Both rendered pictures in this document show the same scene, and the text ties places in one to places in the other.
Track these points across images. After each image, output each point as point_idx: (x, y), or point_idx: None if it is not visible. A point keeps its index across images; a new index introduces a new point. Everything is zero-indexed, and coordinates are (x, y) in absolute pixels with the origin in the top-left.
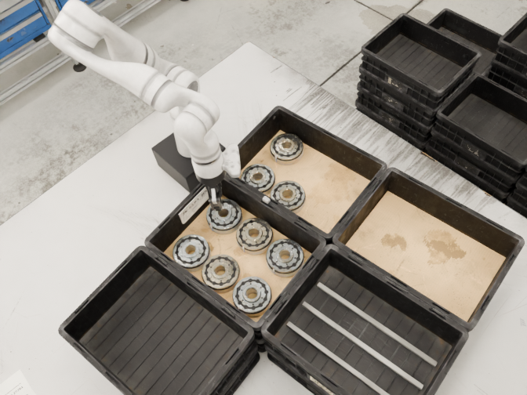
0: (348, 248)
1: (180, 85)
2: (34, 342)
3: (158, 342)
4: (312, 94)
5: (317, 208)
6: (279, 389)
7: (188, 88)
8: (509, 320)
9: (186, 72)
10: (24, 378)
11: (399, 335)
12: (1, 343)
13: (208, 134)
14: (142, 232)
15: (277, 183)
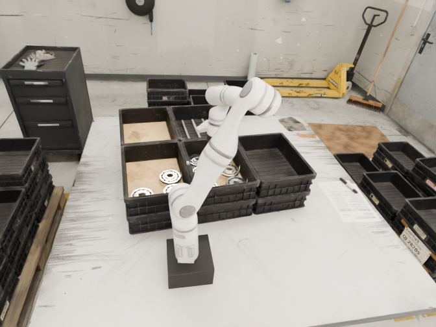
0: (176, 135)
1: (218, 89)
2: (333, 228)
3: (271, 170)
4: (61, 259)
5: (161, 170)
6: None
7: (216, 88)
8: None
9: (176, 187)
10: (340, 217)
11: (183, 130)
12: (353, 239)
13: (213, 108)
14: (250, 245)
15: (169, 182)
